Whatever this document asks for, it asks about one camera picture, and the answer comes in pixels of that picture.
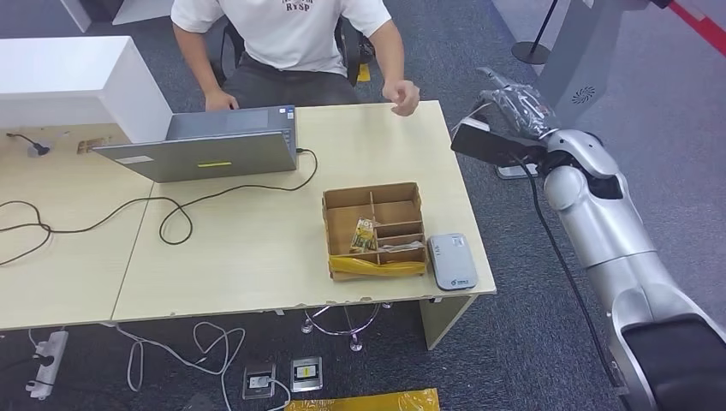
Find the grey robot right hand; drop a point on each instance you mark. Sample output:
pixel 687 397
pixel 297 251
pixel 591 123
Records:
pixel 522 108

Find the person's right hand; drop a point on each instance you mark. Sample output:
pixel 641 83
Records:
pixel 220 102

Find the person's left hand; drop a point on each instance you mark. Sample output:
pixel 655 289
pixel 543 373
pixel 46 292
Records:
pixel 404 97

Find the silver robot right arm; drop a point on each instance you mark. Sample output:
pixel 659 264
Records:
pixel 601 227

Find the person's left forearm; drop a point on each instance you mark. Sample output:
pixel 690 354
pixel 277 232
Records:
pixel 391 62

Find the person's right forearm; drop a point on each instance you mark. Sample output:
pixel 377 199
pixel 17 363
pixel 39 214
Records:
pixel 201 71

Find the person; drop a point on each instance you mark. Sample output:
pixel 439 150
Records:
pixel 295 34

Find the grey card reader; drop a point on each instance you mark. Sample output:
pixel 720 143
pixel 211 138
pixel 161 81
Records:
pixel 451 264

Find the small yellow floor sticker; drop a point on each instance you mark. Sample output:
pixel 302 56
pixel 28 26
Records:
pixel 363 72

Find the grey laptop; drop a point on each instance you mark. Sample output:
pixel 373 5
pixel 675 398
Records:
pixel 198 159

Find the black office chair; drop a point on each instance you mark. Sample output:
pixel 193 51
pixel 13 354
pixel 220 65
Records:
pixel 351 51

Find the grey kiosk stand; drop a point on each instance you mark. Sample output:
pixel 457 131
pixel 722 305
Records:
pixel 578 57

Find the brown wooden organiser box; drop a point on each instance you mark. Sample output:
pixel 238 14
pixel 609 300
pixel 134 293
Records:
pixel 346 227

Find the pale cards in box slot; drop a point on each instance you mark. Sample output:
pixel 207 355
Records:
pixel 400 247

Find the yellow plastic strip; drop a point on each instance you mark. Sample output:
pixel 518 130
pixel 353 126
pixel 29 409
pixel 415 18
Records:
pixel 374 266

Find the red barrier belt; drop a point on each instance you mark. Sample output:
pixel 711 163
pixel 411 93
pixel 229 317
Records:
pixel 703 28

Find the beige desk leg panel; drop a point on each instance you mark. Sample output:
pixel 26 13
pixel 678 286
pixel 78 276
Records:
pixel 439 323

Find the chrome chair base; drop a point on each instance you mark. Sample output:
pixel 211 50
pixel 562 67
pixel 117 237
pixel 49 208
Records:
pixel 355 344

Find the floor socket with white plug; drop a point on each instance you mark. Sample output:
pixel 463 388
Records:
pixel 258 382

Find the floor socket with yellow label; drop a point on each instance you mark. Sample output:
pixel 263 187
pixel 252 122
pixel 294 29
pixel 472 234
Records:
pixel 306 374

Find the white power strip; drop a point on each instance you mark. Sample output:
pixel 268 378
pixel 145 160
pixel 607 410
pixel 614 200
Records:
pixel 50 357

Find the yellow plastic bag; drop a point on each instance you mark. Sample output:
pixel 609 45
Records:
pixel 363 403

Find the black stanchion post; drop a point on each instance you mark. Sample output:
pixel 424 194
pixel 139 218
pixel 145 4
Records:
pixel 528 53

